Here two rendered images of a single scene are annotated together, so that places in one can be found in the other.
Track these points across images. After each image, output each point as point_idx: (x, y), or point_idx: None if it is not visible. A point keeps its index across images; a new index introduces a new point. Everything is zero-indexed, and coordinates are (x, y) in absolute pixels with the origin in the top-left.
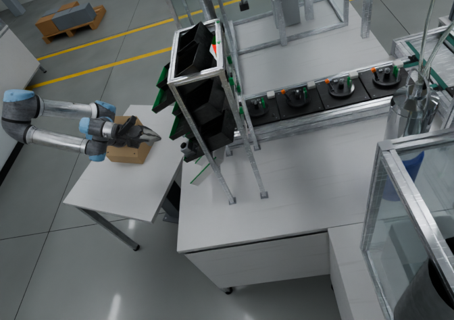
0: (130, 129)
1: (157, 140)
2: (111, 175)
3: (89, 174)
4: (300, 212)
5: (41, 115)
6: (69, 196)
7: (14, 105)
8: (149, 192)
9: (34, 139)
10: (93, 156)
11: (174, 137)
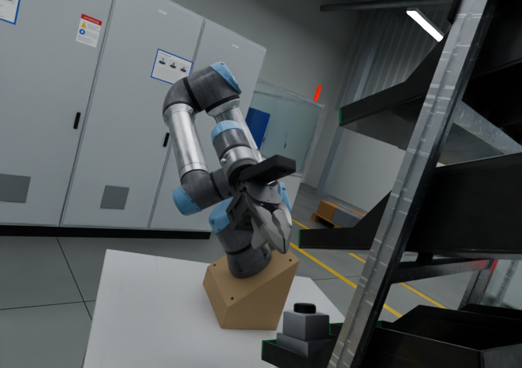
0: (263, 185)
1: (276, 244)
2: (177, 289)
3: (167, 265)
4: None
5: (215, 116)
6: (120, 252)
7: (208, 73)
8: (161, 364)
9: (173, 116)
10: (179, 189)
11: (311, 239)
